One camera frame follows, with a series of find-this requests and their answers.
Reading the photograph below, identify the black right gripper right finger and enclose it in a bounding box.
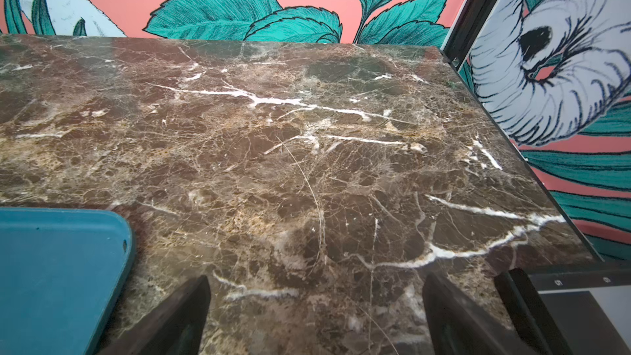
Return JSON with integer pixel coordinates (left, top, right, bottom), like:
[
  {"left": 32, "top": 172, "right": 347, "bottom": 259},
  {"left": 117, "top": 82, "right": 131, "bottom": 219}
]
[{"left": 422, "top": 273, "right": 535, "bottom": 355}]

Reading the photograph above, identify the teal rectangular tray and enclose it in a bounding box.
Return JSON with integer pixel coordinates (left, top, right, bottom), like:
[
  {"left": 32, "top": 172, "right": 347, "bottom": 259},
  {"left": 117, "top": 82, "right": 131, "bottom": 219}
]
[{"left": 1, "top": 207, "right": 136, "bottom": 354}]

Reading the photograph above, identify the black cage frame post right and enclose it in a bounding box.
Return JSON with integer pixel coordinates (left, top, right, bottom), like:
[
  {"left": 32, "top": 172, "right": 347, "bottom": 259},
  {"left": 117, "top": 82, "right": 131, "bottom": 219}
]
[{"left": 440, "top": 0, "right": 498, "bottom": 71}]

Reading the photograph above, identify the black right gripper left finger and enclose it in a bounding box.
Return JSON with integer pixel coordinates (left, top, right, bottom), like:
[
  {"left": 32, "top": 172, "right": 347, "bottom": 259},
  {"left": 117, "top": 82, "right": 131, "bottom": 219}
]
[{"left": 99, "top": 275, "right": 211, "bottom": 355}]

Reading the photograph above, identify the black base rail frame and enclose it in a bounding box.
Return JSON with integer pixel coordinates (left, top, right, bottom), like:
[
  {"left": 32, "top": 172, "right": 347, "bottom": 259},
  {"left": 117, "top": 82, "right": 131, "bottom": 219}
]
[{"left": 494, "top": 261, "right": 630, "bottom": 354}]

